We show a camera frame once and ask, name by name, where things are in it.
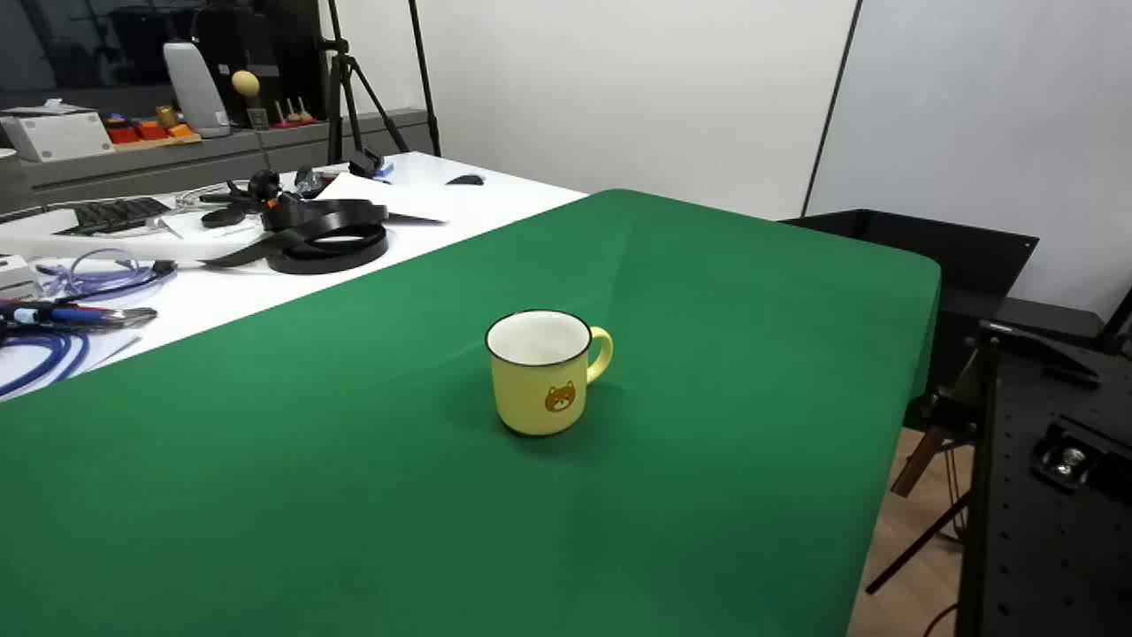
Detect white table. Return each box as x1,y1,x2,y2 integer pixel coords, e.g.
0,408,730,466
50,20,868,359
0,105,434,219

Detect red small parts tray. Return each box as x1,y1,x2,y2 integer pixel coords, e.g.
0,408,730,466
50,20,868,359
101,111,206,150

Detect blue looped cable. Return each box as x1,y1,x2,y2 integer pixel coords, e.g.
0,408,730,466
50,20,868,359
0,328,93,399
33,249,180,306

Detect black camera tripod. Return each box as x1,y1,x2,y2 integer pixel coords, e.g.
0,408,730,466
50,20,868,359
315,0,415,162

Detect black breadboard table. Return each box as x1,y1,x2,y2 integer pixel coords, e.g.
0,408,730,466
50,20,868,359
952,295,1132,637

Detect black keyboard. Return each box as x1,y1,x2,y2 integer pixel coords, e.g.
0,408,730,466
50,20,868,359
68,196,178,237

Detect thin black stand pole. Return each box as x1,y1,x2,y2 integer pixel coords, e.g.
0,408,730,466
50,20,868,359
403,0,445,158
800,0,868,219

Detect blue handled tool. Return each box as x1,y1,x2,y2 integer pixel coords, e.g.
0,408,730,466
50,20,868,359
0,299,158,341

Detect black gadget with arms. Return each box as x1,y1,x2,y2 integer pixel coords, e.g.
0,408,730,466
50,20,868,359
198,171,285,234

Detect black chair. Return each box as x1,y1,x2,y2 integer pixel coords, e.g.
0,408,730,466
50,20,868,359
780,204,1044,434

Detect dark glass window panel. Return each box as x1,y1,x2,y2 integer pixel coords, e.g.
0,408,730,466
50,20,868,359
0,0,330,122

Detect black metal clamp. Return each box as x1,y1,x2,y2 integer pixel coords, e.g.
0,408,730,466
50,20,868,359
1030,413,1132,499

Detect white paper sheet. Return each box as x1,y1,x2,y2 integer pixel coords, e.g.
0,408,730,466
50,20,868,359
315,171,410,212

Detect yellow enamel mug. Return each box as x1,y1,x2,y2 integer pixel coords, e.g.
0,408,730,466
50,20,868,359
482,308,618,444

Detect black coiled cable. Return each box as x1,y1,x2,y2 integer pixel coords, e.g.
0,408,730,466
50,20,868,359
263,196,391,277

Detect green table cloth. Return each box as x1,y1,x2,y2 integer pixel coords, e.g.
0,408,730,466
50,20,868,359
0,186,945,637

